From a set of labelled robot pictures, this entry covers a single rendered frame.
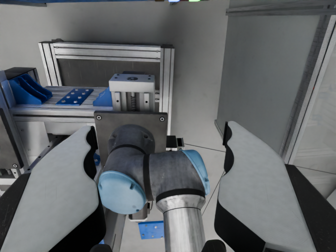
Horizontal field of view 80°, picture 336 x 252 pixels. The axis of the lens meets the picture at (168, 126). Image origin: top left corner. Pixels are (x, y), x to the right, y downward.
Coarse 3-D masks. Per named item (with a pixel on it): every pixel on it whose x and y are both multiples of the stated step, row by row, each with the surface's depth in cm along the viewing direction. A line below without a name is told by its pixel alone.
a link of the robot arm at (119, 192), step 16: (112, 160) 50; (128, 160) 49; (144, 160) 48; (112, 176) 45; (128, 176) 45; (144, 176) 46; (112, 192) 45; (128, 192) 45; (144, 192) 46; (112, 208) 48; (128, 208) 47
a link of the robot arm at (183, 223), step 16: (160, 160) 48; (176, 160) 47; (192, 160) 47; (160, 176) 46; (176, 176) 45; (192, 176) 45; (160, 192) 45; (176, 192) 43; (192, 192) 43; (208, 192) 47; (160, 208) 45; (176, 208) 42; (192, 208) 43; (176, 224) 40; (192, 224) 40; (176, 240) 39; (192, 240) 39
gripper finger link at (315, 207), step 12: (288, 168) 8; (300, 180) 8; (300, 192) 7; (312, 192) 7; (300, 204) 7; (312, 204) 7; (324, 204) 7; (312, 216) 6; (324, 216) 6; (312, 228) 6; (324, 228) 6; (324, 240) 6
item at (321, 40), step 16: (304, 0) 63; (320, 0) 57; (320, 16) 57; (320, 32) 57; (320, 48) 57; (320, 64) 60; (304, 80) 64; (304, 96) 64; (304, 112) 68; (288, 128) 73; (288, 144) 73
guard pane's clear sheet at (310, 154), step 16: (320, 80) 60; (320, 96) 60; (320, 112) 60; (304, 128) 67; (320, 128) 60; (304, 144) 67; (320, 144) 60; (288, 160) 76; (304, 160) 67; (320, 160) 60; (320, 176) 61; (320, 192) 61
